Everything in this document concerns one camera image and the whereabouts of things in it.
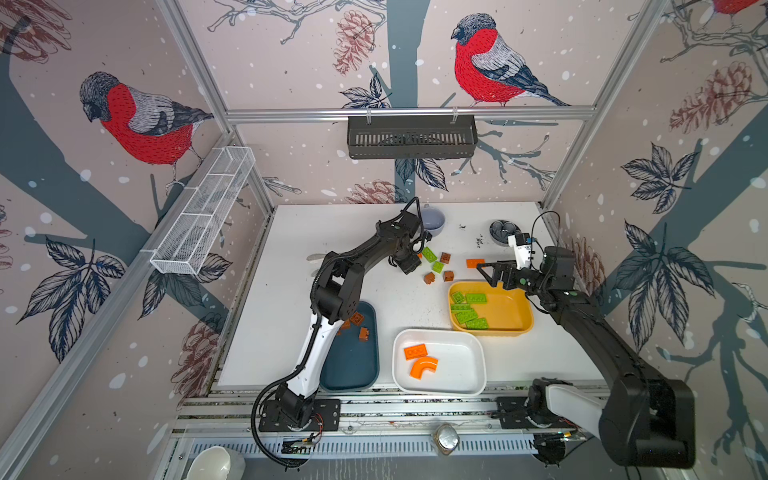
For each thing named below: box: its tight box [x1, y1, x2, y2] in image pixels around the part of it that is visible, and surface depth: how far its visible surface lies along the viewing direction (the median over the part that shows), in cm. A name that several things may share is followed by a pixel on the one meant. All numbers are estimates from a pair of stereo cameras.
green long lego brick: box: [465, 317, 489, 329], surface depth 90 cm
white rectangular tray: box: [392, 328, 487, 396], surface depth 83 cm
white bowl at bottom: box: [187, 446, 231, 480], surface depth 62 cm
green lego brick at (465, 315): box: [452, 309, 478, 324], surface depth 92 cm
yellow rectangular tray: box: [448, 281, 534, 336], surface depth 93 cm
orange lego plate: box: [404, 343, 428, 361], surface depth 85 cm
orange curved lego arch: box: [410, 356, 439, 380], surface depth 83 cm
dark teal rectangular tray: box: [320, 301, 380, 391], surface depth 81 cm
